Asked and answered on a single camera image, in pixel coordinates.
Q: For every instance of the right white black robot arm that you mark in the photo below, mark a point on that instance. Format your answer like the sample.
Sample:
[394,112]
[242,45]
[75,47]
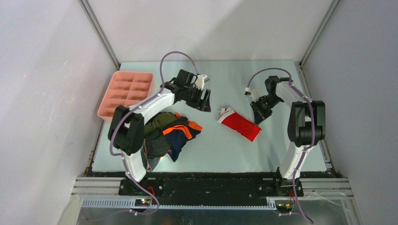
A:
[306,125]

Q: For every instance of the right aluminium corner post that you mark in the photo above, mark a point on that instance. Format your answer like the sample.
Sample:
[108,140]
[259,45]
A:
[319,32]

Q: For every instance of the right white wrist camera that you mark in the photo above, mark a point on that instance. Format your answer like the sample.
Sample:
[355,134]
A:
[253,93]

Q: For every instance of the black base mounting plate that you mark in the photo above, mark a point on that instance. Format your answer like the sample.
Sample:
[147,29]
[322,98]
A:
[220,190]

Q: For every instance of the pink divided storage tray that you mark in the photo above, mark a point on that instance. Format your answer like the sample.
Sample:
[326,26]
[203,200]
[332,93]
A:
[126,88]

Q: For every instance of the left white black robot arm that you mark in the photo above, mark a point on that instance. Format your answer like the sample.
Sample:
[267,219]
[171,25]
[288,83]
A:
[126,132]

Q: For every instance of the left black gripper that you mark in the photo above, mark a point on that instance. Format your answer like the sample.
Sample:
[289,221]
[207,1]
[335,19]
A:
[204,106]

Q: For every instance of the left aluminium corner post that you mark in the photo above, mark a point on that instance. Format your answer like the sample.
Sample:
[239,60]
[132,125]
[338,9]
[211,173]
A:
[93,20]

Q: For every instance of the navy orange underwear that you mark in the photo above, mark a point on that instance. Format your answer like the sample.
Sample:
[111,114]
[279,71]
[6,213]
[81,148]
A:
[178,133]

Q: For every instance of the aluminium corner post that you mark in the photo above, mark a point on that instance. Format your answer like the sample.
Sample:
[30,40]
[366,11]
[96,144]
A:
[93,20]
[319,32]

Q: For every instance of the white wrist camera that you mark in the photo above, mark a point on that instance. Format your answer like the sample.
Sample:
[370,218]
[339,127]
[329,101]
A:
[200,81]
[253,93]

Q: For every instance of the red white underwear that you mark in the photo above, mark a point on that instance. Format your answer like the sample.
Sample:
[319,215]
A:
[235,121]

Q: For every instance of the olive green underwear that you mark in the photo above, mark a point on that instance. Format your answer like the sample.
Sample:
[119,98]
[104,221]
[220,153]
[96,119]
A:
[159,121]

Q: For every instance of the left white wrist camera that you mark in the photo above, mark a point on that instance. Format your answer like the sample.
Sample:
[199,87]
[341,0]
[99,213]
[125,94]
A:
[200,81]

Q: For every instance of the dark striped underwear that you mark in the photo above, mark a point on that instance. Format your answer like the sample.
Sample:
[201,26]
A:
[155,147]

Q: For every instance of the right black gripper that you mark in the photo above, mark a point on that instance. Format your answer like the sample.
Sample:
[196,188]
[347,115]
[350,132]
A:
[259,115]

